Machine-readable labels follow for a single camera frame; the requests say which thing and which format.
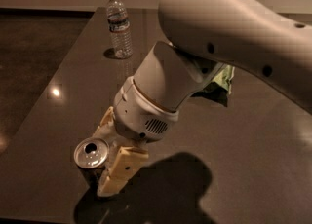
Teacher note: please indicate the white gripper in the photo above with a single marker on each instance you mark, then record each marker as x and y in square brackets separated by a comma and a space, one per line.
[138, 115]

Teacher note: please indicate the redbull can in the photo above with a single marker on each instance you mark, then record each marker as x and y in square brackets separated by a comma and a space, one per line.
[90, 156]

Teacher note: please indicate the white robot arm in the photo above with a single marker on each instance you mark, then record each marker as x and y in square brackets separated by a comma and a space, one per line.
[203, 36]

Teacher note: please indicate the green jalapeno chip bag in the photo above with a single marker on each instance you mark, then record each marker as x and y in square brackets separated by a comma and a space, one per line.
[219, 86]

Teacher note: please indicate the clear plastic water bottle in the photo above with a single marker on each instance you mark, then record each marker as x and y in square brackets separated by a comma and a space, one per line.
[119, 28]

